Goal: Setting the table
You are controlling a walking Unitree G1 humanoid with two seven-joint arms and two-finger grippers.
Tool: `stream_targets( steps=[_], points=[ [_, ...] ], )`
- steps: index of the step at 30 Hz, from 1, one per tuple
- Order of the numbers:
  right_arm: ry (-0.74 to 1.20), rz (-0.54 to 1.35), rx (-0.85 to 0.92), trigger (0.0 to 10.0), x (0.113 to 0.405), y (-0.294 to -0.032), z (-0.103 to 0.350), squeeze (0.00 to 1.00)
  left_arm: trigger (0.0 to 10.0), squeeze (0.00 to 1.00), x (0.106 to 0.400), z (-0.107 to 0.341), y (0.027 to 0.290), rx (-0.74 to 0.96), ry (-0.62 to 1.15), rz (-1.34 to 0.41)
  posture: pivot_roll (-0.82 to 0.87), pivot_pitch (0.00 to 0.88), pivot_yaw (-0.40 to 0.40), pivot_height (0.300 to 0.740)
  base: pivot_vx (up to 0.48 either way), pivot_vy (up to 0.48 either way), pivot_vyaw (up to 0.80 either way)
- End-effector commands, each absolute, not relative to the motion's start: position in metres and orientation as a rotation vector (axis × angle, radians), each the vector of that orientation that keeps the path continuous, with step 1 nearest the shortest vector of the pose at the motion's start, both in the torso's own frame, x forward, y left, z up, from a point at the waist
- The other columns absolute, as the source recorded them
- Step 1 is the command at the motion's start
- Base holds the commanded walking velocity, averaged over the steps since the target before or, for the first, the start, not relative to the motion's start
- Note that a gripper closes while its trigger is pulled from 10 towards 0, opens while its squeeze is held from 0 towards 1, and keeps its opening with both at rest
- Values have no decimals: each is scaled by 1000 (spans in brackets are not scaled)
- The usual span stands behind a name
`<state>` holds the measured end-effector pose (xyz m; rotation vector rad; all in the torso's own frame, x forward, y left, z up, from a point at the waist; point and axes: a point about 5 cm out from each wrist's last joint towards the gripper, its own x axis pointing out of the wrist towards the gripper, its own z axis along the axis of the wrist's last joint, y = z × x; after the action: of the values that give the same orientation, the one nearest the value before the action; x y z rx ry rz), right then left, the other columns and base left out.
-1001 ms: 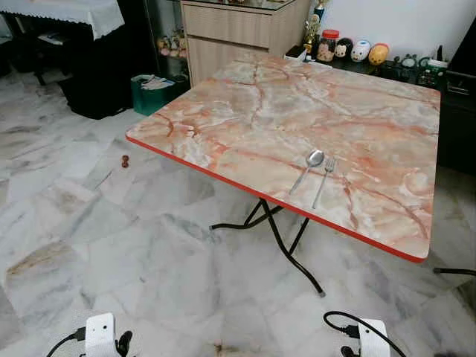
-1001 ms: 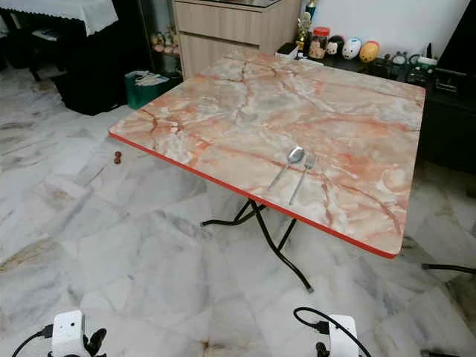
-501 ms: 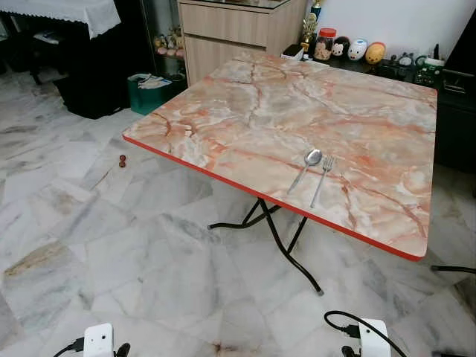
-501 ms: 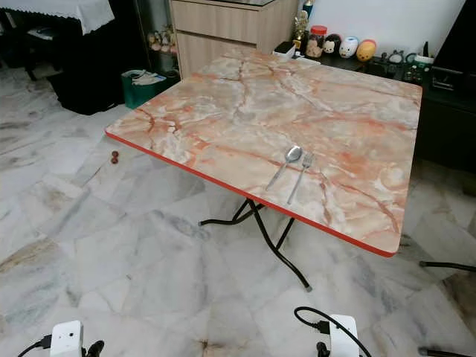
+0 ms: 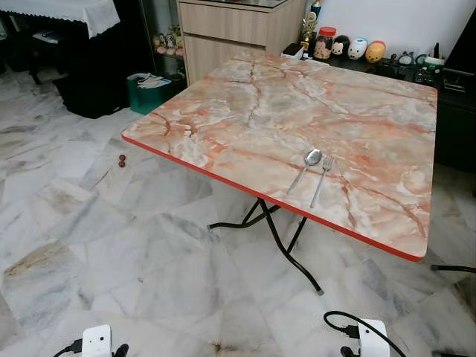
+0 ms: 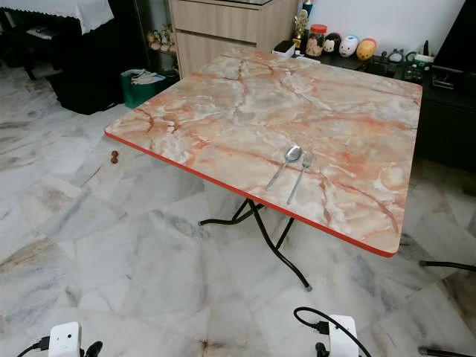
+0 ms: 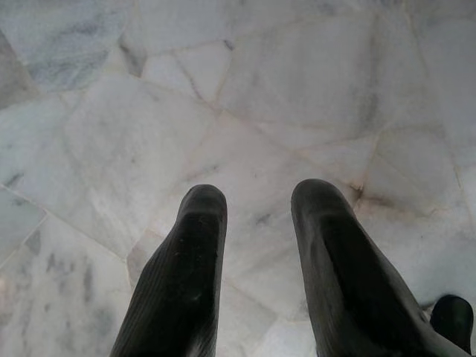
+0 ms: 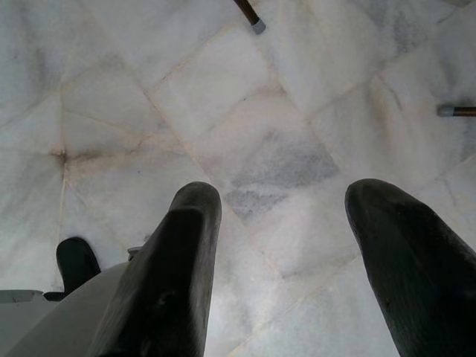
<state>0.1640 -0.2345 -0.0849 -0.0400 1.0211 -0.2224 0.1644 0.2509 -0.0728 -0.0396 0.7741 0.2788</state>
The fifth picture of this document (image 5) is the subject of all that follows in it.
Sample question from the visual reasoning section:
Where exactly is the stainless steel fork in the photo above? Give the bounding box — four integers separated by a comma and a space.
309, 156, 335, 209

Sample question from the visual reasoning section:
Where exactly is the stainless steel spoon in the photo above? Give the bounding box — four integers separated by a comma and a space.
286, 149, 323, 196

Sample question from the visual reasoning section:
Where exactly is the black TV console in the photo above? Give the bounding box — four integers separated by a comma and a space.
327, 56, 476, 173

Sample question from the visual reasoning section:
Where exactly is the green bin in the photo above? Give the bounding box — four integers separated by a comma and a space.
126, 72, 176, 115

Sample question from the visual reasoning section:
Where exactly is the black fabric bag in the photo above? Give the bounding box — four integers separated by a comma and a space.
52, 37, 142, 120

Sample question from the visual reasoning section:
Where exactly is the yellow round figurine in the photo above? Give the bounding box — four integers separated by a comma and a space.
364, 41, 386, 64

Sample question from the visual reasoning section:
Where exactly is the white round figurine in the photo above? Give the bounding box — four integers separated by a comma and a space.
348, 37, 368, 60

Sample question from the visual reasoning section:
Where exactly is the black round figurine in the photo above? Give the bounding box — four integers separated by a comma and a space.
332, 35, 351, 58

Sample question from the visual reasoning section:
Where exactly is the green mug with pens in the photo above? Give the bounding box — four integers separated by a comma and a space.
424, 43, 446, 68

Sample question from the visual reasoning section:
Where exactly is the small white box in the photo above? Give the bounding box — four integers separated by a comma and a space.
283, 42, 304, 59

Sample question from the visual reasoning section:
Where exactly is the red lid snack jar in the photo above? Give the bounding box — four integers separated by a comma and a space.
313, 27, 337, 60

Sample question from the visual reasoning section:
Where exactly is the golden trophy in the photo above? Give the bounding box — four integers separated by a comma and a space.
301, 13, 319, 53

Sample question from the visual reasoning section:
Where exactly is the black television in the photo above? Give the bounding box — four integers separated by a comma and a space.
446, 0, 476, 72

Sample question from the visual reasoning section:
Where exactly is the light wooden cabinet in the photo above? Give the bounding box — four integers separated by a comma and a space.
177, 0, 307, 84

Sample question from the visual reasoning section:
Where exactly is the white lace tablecloth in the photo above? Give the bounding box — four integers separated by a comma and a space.
0, 0, 120, 38

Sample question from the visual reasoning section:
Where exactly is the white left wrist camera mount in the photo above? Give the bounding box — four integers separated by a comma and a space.
82, 325, 112, 357

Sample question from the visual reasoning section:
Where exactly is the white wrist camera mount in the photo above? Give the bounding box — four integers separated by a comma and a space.
357, 320, 389, 357
82, 325, 112, 357

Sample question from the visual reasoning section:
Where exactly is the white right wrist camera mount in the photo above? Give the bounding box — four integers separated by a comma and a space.
357, 320, 389, 357

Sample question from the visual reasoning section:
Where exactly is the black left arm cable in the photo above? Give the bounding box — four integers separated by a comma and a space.
54, 338, 84, 357

